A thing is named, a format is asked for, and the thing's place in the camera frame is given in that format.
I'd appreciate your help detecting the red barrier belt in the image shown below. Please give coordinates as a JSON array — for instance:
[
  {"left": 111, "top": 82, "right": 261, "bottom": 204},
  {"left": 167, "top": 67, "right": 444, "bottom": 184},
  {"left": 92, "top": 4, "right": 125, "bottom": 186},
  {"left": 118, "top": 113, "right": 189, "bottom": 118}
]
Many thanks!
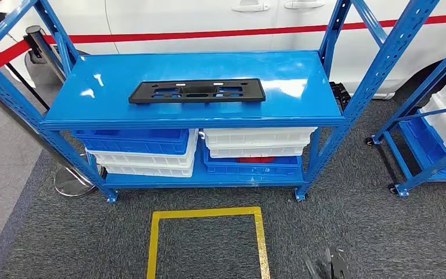
[{"left": 0, "top": 12, "right": 446, "bottom": 69}]

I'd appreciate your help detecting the black plastic plate bracket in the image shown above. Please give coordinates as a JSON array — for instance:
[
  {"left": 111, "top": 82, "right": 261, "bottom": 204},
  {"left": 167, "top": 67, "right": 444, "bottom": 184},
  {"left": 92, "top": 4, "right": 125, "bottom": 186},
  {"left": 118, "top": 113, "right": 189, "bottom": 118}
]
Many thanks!
[{"left": 128, "top": 78, "right": 267, "bottom": 105}]

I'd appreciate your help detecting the red part in crate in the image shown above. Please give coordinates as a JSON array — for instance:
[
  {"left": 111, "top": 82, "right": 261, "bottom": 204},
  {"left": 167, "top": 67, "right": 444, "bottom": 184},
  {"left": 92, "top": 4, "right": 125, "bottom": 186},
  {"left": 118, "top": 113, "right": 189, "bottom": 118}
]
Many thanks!
[{"left": 236, "top": 156, "right": 276, "bottom": 164}]

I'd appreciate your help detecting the blue plastic crate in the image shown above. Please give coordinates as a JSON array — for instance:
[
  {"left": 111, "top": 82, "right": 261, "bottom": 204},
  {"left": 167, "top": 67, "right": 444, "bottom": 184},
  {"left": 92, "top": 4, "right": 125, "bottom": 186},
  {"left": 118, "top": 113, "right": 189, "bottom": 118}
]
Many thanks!
[
  {"left": 72, "top": 128, "right": 190, "bottom": 156},
  {"left": 202, "top": 144, "right": 304, "bottom": 177},
  {"left": 400, "top": 115, "right": 446, "bottom": 176}
]

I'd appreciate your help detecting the black-capped stanchion post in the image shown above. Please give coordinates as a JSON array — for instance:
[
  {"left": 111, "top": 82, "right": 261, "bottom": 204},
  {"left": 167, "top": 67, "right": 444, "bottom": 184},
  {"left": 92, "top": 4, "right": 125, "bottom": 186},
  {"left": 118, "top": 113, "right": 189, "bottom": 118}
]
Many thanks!
[{"left": 23, "top": 24, "right": 68, "bottom": 84}]

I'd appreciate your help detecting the black plastic crate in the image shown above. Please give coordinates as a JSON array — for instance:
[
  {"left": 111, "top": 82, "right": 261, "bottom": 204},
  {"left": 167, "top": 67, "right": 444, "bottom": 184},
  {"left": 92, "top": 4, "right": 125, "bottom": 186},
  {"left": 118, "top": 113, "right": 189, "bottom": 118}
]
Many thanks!
[{"left": 329, "top": 81, "right": 351, "bottom": 112}]

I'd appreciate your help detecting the chrome stanchion with round base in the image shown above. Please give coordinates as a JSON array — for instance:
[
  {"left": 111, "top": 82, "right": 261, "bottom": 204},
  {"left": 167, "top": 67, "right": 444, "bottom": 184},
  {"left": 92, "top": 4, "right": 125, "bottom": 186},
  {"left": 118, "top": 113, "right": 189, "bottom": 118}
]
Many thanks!
[{"left": 0, "top": 83, "right": 106, "bottom": 198}]

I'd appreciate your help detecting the large blue metal shelf rack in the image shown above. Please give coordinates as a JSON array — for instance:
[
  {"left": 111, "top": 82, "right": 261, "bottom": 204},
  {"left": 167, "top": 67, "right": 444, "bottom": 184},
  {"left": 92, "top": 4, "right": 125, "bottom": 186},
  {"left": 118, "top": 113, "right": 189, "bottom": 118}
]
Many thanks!
[{"left": 0, "top": 0, "right": 441, "bottom": 205}]

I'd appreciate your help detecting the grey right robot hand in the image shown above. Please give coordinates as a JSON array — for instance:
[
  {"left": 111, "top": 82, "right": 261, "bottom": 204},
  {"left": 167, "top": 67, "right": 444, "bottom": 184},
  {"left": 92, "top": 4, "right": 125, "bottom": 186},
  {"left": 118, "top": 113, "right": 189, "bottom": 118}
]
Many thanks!
[{"left": 303, "top": 246, "right": 351, "bottom": 279}]

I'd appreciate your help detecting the white car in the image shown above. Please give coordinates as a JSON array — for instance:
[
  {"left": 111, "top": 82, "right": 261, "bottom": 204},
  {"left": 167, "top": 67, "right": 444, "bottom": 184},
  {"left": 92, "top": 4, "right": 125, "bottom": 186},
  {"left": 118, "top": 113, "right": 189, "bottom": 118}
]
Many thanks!
[{"left": 0, "top": 0, "right": 446, "bottom": 100}]

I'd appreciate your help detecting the small blue wheeled rack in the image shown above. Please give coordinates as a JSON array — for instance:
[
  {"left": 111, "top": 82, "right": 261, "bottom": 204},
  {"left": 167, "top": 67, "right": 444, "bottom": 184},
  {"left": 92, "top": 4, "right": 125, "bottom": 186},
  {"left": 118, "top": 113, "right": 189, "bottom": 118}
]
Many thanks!
[{"left": 365, "top": 33, "right": 446, "bottom": 198}]

